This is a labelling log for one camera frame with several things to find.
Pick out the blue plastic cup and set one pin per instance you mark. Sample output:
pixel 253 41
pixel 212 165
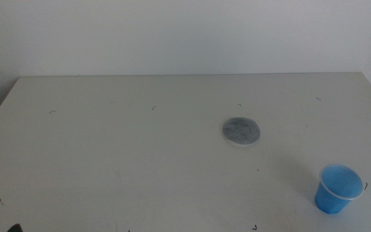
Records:
pixel 333 196

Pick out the round grey felt cup mat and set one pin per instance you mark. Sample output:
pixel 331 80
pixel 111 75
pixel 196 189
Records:
pixel 241 131

